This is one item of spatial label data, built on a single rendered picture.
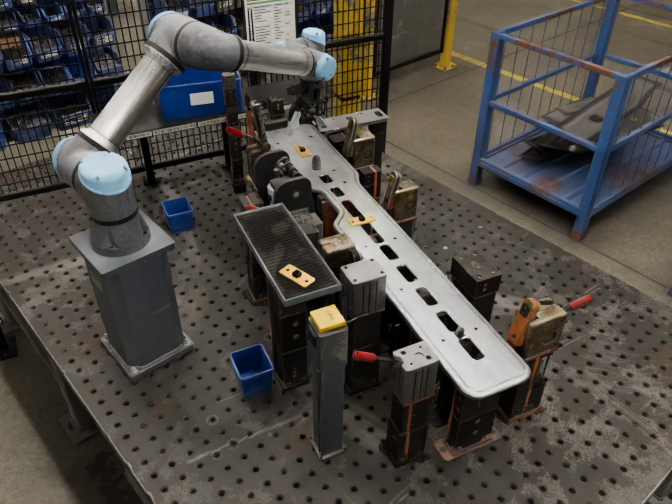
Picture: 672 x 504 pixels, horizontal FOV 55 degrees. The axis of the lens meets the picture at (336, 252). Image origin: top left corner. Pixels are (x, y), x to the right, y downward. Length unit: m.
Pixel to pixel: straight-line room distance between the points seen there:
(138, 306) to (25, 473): 1.13
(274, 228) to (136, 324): 0.48
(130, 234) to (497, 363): 0.95
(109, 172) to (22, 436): 1.50
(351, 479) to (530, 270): 1.03
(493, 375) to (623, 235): 2.48
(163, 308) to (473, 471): 0.93
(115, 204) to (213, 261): 0.72
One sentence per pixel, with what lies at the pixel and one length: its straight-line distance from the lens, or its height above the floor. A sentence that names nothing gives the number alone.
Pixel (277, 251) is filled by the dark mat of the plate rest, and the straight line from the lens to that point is 1.56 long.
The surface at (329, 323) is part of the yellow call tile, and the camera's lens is 1.37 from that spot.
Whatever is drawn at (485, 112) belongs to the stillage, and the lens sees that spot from 3.85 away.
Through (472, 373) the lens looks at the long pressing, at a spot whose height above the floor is 1.00.
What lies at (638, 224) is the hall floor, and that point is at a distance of 4.05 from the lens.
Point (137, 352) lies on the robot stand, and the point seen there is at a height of 0.78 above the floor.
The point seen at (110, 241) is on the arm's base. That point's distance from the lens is 1.72.
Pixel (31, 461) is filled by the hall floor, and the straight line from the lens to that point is 2.79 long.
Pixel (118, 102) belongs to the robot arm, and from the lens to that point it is 1.77.
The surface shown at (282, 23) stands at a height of 1.26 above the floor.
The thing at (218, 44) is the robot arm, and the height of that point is 1.54.
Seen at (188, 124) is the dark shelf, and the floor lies 1.02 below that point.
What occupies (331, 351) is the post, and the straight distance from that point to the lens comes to 1.41.
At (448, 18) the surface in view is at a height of 0.42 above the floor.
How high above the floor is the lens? 2.12
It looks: 38 degrees down
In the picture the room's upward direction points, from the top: straight up
